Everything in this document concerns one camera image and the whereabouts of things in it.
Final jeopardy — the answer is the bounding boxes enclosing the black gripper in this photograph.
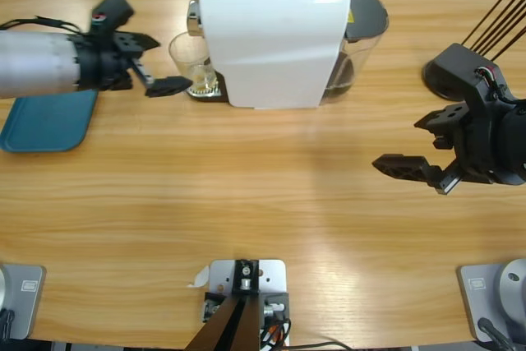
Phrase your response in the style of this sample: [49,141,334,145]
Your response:
[371,99,505,196]
[67,30,195,99]

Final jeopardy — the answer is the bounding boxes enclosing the clear drinking glass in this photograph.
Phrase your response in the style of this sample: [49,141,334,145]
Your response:
[168,31,219,95]

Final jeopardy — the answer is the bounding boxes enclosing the white capsule coffee machine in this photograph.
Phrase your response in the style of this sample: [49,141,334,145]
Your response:
[187,0,353,110]

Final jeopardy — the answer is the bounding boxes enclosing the black capsule holder with rods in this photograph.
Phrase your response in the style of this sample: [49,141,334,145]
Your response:
[422,0,526,101]

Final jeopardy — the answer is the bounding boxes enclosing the metal grille drip tray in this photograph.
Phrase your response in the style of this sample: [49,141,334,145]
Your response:
[184,73,229,104]

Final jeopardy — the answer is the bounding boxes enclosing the teal plastic tray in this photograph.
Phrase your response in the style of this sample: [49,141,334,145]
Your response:
[0,88,99,154]

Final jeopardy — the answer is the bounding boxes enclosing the clear water tank black lid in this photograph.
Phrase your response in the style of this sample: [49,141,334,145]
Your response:
[321,0,390,106]

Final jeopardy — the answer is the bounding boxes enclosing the white tape scrap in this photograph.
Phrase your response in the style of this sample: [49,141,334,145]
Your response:
[187,265,211,289]

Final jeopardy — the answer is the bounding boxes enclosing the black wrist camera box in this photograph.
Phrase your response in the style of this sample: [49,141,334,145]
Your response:
[90,0,136,35]
[433,42,513,108]

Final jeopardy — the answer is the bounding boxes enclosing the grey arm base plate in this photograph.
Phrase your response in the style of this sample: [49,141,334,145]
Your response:
[457,258,526,344]
[0,262,47,342]

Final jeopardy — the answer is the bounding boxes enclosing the black arm base cable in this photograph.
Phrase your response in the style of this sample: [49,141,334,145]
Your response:
[0,307,16,342]
[476,316,517,351]

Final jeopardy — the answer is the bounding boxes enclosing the black camera mount cable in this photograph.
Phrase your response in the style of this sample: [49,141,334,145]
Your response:
[287,340,350,351]

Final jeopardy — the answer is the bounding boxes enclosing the orange white cable bundle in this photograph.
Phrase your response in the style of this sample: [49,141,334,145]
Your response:
[259,317,293,348]

